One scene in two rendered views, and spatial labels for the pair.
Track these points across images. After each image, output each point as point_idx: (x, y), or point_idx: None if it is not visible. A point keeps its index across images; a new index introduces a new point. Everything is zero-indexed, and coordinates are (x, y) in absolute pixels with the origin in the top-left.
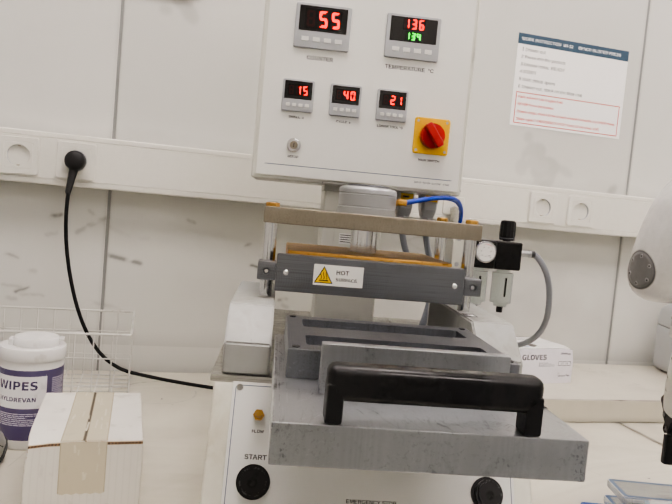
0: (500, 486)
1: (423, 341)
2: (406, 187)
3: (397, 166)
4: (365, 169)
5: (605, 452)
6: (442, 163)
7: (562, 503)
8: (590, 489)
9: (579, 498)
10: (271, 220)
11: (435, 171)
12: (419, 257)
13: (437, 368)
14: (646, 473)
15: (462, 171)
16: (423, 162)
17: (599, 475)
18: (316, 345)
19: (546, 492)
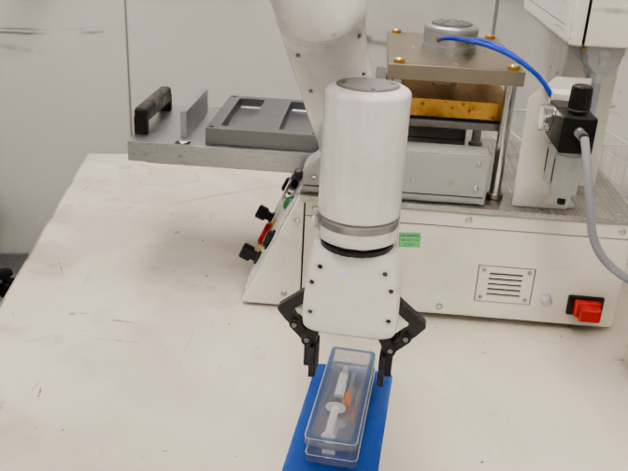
0: (270, 238)
1: (261, 118)
2: (552, 30)
3: (553, 4)
4: (545, 7)
5: (573, 461)
6: (566, 2)
7: None
8: (428, 393)
9: (401, 377)
10: (386, 42)
11: (563, 11)
12: (439, 94)
13: (155, 96)
14: (501, 468)
15: (574, 13)
16: (561, 0)
17: (475, 418)
18: (238, 99)
19: (411, 361)
